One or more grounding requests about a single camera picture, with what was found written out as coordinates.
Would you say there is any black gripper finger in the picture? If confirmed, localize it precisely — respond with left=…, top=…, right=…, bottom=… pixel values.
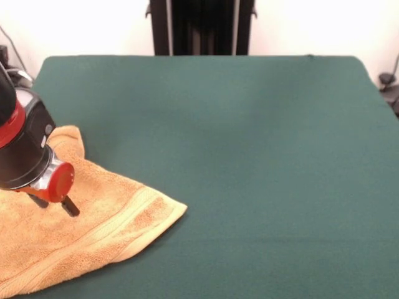
left=60, top=195, right=81, bottom=217
left=29, top=193, right=49, bottom=209

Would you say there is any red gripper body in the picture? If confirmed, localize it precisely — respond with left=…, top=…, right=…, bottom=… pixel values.
left=17, top=161, right=76, bottom=203

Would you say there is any tan terry towel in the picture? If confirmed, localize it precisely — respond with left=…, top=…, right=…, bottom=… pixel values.
left=0, top=125, right=188, bottom=299

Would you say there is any dark green table cloth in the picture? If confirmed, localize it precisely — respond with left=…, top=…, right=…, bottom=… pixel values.
left=0, top=54, right=399, bottom=299

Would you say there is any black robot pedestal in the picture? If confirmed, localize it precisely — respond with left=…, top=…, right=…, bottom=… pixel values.
left=143, top=0, right=259, bottom=57

